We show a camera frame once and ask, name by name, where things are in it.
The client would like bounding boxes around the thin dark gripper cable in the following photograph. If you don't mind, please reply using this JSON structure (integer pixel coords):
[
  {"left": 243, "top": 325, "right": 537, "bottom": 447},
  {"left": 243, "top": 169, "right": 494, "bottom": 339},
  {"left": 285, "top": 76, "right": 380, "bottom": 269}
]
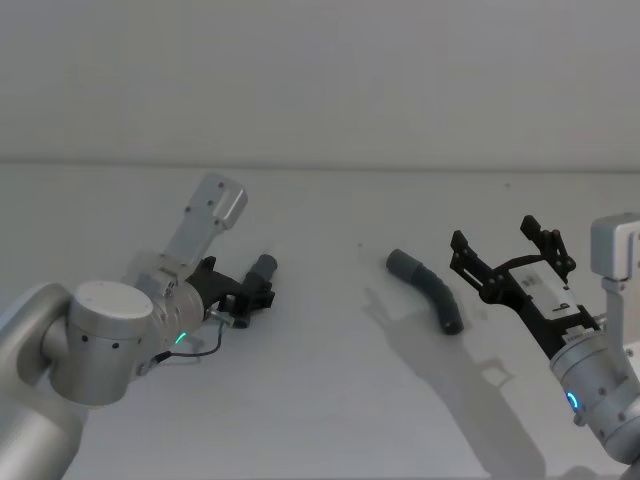
[{"left": 148, "top": 309, "right": 239, "bottom": 366}]

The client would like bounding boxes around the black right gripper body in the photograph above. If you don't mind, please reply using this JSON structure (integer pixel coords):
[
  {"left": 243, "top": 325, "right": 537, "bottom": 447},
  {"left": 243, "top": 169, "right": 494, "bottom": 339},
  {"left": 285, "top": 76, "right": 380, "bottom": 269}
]
[{"left": 493, "top": 253, "right": 602, "bottom": 360}]

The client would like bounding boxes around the curved grey plastic tube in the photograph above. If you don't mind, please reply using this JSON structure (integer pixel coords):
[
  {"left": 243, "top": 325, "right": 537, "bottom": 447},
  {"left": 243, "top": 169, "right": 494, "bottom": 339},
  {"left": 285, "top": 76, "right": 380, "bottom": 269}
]
[{"left": 385, "top": 248, "right": 465, "bottom": 336}]

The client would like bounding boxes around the white table cloth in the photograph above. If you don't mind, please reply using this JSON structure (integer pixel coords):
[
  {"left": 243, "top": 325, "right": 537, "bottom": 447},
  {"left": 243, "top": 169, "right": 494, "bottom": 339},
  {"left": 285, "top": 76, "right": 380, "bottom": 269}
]
[{"left": 0, "top": 159, "right": 640, "bottom": 480}]

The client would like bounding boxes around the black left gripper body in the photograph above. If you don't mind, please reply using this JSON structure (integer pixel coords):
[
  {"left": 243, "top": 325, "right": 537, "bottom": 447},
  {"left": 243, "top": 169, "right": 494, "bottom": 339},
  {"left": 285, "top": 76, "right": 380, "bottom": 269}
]
[{"left": 191, "top": 255, "right": 253, "bottom": 329}]

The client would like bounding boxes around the short grey plastic tube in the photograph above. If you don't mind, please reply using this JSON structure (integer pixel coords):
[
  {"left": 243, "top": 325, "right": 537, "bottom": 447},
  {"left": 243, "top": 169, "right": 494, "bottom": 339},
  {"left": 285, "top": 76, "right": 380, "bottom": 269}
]
[{"left": 247, "top": 253, "right": 280, "bottom": 287}]

